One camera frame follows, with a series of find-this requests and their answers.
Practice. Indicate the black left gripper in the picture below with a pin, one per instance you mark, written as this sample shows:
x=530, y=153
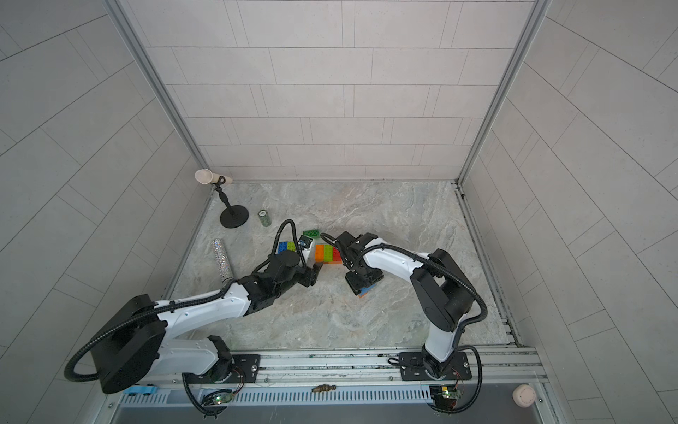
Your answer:
x=308, y=273

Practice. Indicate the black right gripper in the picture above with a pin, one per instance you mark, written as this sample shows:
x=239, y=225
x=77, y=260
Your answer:
x=349, y=246

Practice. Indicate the long orange lego brick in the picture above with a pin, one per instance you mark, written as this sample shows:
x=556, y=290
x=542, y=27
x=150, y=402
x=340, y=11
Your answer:
x=320, y=253

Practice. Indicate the dark green lego brick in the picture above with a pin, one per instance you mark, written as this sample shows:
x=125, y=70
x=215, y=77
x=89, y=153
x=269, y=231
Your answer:
x=313, y=234

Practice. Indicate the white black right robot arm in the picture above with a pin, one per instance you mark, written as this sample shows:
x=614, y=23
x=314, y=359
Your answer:
x=449, y=300

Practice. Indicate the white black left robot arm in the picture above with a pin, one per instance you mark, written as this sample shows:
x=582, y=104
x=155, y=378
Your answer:
x=144, y=338

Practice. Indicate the green camouflage can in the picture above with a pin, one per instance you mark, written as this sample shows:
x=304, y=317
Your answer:
x=264, y=218

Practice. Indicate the glitter silver microphone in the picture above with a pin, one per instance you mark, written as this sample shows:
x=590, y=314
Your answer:
x=222, y=260

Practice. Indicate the black microphone stand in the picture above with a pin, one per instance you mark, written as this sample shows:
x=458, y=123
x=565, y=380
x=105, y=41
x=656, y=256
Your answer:
x=233, y=216

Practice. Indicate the brass fitting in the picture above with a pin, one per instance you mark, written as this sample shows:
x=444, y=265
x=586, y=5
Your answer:
x=323, y=388

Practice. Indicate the left circuit board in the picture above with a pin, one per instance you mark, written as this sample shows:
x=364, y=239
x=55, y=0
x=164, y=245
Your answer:
x=218, y=398

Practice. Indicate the circuit board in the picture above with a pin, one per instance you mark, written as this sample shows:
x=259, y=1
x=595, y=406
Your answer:
x=218, y=398
x=445, y=397

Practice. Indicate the right circuit board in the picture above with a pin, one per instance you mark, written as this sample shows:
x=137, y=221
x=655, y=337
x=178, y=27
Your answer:
x=445, y=397

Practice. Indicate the light blue clip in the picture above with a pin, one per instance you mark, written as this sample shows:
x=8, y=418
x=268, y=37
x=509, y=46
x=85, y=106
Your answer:
x=143, y=390

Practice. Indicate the beige round knob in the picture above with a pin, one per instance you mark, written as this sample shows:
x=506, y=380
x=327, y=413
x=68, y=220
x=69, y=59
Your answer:
x=524, y=396

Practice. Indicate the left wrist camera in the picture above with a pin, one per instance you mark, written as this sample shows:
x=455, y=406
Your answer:
x=305, y=242

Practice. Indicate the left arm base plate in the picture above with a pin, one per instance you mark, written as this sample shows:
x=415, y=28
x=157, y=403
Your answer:
x=243, y=368

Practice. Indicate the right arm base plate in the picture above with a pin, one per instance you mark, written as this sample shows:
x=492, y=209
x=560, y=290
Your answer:
x=420, y=367

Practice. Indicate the metal corner frame post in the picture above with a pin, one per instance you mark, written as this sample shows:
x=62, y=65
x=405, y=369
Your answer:
x=531, y=27

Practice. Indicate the left metal corner post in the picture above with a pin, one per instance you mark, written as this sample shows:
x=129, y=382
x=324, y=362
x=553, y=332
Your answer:
x=124, y=26

